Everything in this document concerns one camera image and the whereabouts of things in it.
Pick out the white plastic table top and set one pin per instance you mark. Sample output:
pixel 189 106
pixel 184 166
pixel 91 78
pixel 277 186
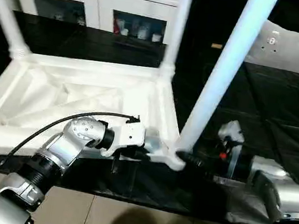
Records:
pixel 59 77

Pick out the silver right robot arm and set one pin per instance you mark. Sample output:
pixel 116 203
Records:
pixel 288 193

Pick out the white pillow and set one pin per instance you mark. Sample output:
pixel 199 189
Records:
pixel 294 54

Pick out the black box with gold label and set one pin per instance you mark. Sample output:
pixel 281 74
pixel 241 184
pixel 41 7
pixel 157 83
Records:
pixel 207 14

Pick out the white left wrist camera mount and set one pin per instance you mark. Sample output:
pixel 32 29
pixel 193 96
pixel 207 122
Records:
pixel 129 137

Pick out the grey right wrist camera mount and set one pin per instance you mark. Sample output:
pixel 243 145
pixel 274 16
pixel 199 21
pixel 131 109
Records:
pixel 233 132

